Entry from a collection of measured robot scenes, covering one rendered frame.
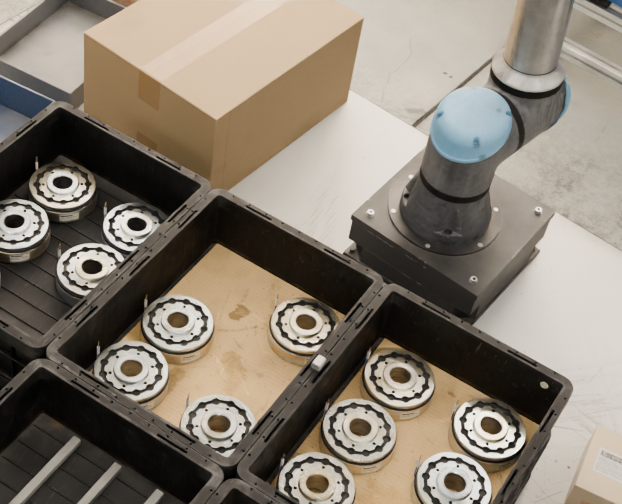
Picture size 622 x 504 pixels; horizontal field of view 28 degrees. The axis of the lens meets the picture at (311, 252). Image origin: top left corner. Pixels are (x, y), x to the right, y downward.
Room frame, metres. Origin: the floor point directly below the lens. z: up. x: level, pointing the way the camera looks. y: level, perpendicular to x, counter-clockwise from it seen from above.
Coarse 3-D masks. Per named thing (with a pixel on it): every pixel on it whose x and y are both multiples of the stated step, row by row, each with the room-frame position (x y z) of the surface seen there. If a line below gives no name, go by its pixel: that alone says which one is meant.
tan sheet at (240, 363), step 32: (224, 256) 1.28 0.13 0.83; (192, 288) 1.20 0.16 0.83; (224, 288) 1.22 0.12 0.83; (256, 288) 1.23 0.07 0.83; (288, 288) 1.24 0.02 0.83; (224, 320) 1.16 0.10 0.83; (256, 320) 1.17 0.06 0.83; (224, 352) 1.10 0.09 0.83; (256, 352) 1.11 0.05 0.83; (192, 384) 1.03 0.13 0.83; (224, 384) 1.04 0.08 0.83; (256, 384) 1.05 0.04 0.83; (288, 384) 1.06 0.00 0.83; (160, 416) 0.97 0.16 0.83; (256, 416) 1.00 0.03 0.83
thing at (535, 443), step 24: (384, 288) 1.19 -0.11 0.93; (432, 312) 1.16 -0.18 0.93; (480, 336) 1.13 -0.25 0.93; (336, 360) 1.05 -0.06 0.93; (528, 360) 1.11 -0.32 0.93; (312, 384) 1.00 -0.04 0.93; (288, 408) 0.95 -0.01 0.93; (552, 408) 1.04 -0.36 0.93; (264, 432) 0.91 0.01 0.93; (528, 456) 0.95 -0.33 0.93
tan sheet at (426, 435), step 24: (456, 384) 1.12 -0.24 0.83; (432, 408) 1.07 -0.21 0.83; (456, 408) 1.08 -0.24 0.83; (312, 432) 0.99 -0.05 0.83; (408, 432) 1.02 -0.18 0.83; (432, 432) 1.03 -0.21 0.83; (528, 432) 1.06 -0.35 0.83; (408, 456) 0.98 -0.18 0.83; (360, 480) 0.93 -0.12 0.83; (384, 480) 0.94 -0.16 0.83; (408, 480) 0.95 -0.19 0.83; (504, 480) 0.98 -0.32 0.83
